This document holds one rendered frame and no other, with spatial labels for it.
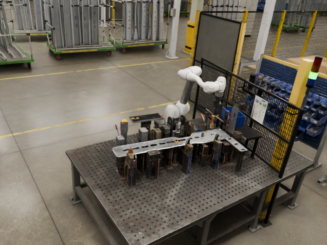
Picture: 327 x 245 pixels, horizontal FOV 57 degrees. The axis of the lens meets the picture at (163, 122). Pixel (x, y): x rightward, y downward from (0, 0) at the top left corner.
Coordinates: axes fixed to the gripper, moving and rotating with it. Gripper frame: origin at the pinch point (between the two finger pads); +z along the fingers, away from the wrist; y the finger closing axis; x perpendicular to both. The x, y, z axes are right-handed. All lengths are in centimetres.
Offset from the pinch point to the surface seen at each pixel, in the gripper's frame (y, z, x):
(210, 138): 6.8, 29.0, -5.8
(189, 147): 21, 25, -44
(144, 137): -12, 25, -81
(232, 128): 2.9, 23.0, 26.2
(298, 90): 51, -40, 58
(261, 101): 10, -11, 54
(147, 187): 28, 59, -92
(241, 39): -157, -43, 152
